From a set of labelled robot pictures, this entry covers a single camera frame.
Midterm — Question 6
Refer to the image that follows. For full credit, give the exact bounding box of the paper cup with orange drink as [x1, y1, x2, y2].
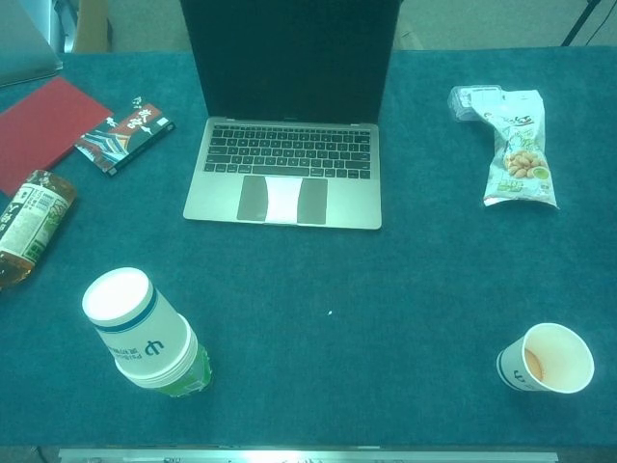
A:
[496, 322, 596, 395]

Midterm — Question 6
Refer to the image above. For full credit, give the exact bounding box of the green labelled bottle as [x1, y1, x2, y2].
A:
[163, 340, 214, 399]

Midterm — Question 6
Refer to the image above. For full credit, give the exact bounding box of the nut snack bag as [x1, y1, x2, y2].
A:
[469, 89, 560, 209]

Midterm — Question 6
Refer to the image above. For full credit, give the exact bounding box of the brown tea bottle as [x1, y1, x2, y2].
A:
[0, 168, 78, 292]

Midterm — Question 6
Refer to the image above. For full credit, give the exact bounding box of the red notebook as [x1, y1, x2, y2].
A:
[0, 76, 115, 198]

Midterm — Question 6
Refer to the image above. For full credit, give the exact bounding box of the grey metal panel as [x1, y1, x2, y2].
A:
[0, 18, 64, 89]

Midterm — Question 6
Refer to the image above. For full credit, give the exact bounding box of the black tripod leg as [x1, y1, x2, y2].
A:
[560, 0, 608, 48]

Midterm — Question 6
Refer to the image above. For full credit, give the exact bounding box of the upturned white paper cup stack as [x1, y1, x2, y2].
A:
[81, 266, 200, 390]

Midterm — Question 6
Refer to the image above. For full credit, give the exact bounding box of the illustrated Chinese palace book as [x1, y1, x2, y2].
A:
[74, 95, 176, 178]

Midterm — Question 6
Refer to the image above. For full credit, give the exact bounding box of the aluminium frame rail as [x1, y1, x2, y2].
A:
[57, 447, 560, 463]

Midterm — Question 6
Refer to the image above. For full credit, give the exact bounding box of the silver laptop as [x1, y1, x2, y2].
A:
[181, 0, 404, 232]

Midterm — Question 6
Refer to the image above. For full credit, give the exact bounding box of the cardboard box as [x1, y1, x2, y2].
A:
[71, 0, 115, 53]

